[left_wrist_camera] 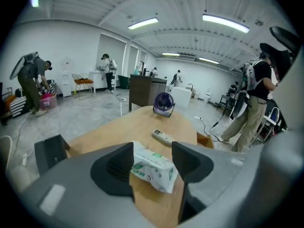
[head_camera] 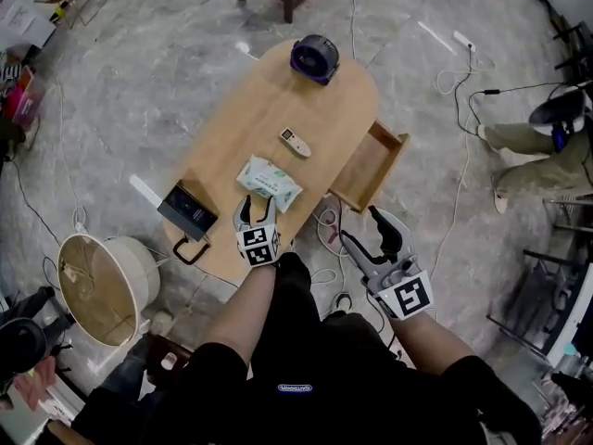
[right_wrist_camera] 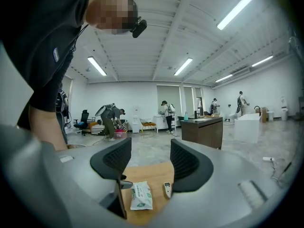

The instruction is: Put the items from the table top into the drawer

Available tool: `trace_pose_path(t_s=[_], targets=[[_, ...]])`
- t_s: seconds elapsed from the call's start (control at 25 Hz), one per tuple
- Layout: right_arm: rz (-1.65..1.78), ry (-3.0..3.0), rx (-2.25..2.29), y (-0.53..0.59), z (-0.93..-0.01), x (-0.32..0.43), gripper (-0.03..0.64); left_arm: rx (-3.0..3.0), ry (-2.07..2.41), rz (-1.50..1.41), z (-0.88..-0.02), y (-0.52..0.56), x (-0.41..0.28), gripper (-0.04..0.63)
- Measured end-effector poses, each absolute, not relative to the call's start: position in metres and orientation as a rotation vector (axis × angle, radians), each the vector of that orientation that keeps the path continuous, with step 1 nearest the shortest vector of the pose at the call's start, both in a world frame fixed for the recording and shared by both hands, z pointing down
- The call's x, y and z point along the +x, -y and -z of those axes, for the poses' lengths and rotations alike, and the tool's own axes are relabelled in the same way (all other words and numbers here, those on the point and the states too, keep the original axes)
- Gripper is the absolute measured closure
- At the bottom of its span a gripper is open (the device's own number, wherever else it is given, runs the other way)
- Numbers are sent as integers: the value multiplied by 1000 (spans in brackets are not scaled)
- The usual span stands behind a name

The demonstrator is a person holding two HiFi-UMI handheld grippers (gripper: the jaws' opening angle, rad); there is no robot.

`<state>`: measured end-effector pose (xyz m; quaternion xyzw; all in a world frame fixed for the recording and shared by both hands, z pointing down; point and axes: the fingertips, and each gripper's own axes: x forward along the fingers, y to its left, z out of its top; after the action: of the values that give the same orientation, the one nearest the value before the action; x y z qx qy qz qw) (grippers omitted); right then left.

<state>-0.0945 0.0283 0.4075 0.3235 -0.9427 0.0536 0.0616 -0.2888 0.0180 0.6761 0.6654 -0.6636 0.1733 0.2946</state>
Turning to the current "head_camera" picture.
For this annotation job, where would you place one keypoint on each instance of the pink cloth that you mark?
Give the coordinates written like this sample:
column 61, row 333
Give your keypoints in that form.
column 34, row 383

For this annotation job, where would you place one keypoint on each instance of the person's black shirt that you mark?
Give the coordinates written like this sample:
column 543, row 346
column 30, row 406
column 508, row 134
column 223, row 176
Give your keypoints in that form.
column 296, row 410

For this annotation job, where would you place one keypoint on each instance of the person's left forearm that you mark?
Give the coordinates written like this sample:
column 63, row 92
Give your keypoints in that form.
column 241, row 313

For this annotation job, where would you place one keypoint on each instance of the black metal loop stand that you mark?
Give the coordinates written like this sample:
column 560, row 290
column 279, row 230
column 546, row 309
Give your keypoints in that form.
column 178, row 253

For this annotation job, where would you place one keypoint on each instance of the purple black desk fan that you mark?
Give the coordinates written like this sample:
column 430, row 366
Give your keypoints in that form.
column 317, row 56

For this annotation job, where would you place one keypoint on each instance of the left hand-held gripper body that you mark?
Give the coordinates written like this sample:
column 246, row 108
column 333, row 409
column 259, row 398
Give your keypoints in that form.
column 258, row 246

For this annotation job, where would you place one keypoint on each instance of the person's right forearm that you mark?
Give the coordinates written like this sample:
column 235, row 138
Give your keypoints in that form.
column 426, row 346

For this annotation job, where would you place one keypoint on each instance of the white wet wipes packet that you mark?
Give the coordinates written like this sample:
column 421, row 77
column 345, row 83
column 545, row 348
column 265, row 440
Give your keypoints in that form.
column 268, row 181

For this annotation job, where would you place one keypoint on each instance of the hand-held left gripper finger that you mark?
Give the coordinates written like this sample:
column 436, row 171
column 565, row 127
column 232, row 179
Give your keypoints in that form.
column 240, row 216
column 271, row 213

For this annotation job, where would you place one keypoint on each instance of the wooden coffee table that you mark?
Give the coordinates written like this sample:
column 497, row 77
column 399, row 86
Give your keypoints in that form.
column 278, row 105

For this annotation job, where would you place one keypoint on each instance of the black metal rack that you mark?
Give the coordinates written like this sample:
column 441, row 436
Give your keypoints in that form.
column 542, row 295

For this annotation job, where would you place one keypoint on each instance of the white remote control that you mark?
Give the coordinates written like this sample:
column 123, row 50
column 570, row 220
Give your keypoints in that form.
column 294, row 142

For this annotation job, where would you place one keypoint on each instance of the black helmet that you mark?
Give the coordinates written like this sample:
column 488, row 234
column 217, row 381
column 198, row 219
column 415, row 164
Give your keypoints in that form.
column 21, row 350

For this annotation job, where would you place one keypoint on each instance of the wooden drawer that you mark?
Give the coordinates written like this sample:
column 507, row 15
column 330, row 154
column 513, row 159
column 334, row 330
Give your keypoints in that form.
column 366, row 165

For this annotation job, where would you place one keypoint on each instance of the brown clipboard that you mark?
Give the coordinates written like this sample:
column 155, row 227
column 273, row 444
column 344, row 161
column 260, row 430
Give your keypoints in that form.
column 160, row 350

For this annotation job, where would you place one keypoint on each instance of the black box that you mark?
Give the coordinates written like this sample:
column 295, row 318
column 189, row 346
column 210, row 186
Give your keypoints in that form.
column 187, row 209

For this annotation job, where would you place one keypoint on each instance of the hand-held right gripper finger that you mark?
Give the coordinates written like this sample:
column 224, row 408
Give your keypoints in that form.
column 404, row 239
column 361, row 260

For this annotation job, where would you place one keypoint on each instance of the clear bin with pink contents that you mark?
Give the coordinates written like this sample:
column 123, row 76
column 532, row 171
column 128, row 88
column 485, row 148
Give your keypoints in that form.
column 25, row 100

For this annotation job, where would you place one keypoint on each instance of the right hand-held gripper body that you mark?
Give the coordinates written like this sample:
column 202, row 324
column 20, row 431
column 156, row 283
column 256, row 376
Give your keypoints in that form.
column 407, row 295

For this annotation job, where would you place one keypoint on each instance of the person's black trousers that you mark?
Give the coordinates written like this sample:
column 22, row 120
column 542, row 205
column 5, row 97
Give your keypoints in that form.
column 292, row 285

